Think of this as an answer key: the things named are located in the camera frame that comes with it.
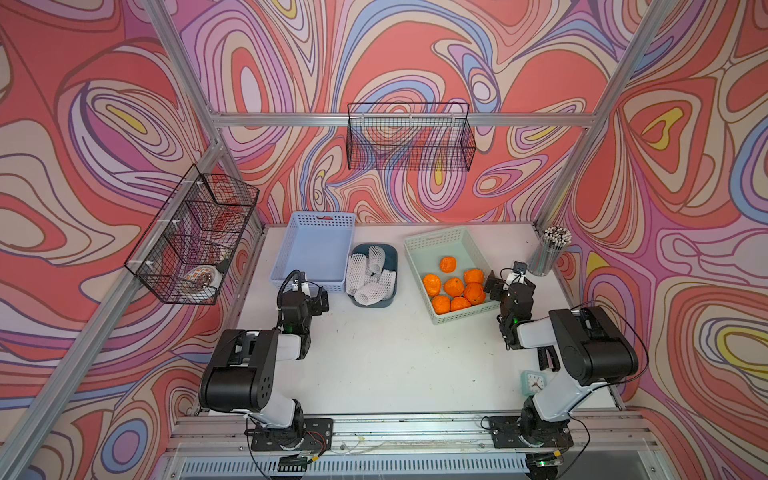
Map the black wire basket back wall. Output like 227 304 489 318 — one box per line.
346 100 476 172

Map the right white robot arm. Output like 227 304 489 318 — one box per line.
484 274 639 447

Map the metal cup of pencils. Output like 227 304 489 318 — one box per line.
528 226 572 276

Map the black stapler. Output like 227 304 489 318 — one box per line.
537 345 561 372

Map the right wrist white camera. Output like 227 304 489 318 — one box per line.
505 261 528 285

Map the lavender perforated plastic basket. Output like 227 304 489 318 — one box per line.
270 211 356 293

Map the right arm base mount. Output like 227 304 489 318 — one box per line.
481 416 573 450

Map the black wire basket wall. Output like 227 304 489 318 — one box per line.
346 100 476 172
124 166 260 306

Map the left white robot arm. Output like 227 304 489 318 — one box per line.
198 285 332 453

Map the small mint alarm clock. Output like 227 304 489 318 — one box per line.
520 370 548 397

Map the white foam net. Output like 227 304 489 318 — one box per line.
345 253 368 296
367 245 386 275
378 269 397 299
353 283 388 306

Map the tape roll in wire basket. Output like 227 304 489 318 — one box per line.
180 265 218 296

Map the black wire basket left wall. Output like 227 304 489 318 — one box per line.
124 166 260 306

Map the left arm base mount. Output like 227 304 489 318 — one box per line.
244 417 334 453

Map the dark teal plastic tray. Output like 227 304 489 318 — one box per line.
348 243 398 309

